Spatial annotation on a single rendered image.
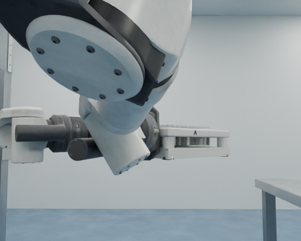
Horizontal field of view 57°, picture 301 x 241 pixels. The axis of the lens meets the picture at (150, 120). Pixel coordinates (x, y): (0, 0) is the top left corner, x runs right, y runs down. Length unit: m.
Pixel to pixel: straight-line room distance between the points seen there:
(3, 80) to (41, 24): 1.47
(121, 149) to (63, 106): 3.99
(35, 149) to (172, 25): 0.49
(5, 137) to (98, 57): 0.59
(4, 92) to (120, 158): 1.27
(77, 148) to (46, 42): 0.28
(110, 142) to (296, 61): 4.50
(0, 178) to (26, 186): 2.98
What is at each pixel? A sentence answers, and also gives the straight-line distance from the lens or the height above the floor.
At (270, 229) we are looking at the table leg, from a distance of 1.25.
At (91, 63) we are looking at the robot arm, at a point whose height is 1.05.
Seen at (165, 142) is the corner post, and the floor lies 1.00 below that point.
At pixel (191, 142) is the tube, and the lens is 0.73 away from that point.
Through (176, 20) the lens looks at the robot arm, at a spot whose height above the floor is 1.09.
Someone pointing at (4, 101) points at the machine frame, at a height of 1.20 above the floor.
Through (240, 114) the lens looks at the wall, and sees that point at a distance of 4.35.
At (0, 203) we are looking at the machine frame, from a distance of 1.64.
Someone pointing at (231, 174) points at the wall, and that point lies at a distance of 4.32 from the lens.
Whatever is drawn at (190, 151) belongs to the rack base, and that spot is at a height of 0.98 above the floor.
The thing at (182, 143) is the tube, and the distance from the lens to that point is 0.71.
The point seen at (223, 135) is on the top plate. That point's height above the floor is 1.02.
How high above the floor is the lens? 1.00
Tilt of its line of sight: 4 degrees up
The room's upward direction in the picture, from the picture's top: straight up
